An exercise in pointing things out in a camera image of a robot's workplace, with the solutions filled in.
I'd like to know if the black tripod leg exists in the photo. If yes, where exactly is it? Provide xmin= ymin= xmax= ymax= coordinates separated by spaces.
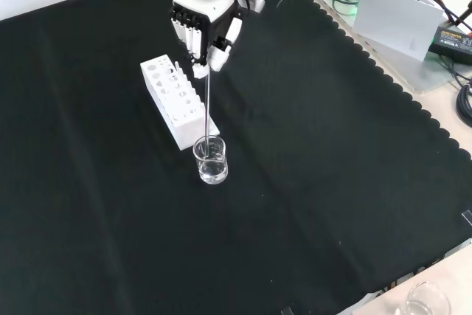
xmin=445 ymin=0 xmax=472 ymax=30

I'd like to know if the black power adapter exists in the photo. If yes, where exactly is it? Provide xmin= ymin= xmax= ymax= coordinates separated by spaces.
xmin=427 ymin=24 xmax=472 ymax=65

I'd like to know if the green cable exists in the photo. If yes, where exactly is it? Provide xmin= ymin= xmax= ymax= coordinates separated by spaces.
xmin=331 ymin=0 xmax=361 ymax=17

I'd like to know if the wide clear glass beaker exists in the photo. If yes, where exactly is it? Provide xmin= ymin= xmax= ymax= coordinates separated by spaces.
xmin=396 ymin=280 xmax=453 ymax=315

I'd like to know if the grey base plate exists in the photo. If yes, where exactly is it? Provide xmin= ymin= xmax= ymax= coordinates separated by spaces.
xmin=313 ymin=0 xmax=472 ymax=94

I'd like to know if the clear glass rod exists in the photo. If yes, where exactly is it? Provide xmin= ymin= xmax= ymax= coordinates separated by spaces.
xmin=202 ymin=65 xmax=213 ymax=153

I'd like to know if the black cable bundle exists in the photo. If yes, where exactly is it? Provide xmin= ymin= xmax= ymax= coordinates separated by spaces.
xmin=455 ymin=80 xmax=472 ymax=128

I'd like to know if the small clear glass beaker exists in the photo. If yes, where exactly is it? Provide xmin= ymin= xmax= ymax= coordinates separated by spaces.
xmin=192 ymin=135 xmax=229 ymax=185

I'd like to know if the black bench cloth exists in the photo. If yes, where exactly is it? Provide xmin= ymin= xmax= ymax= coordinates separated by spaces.
xmin=0 ymin=0 xmax=472 ymax=315

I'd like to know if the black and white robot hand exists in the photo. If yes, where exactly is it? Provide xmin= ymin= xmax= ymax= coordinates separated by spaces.
xmin=169 ymin=0 xmax=243 ymax=80

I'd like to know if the white test tube rack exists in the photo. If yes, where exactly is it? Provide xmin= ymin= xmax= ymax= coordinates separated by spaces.
xmin=139 ymin=55 xmax=221 ymax=152

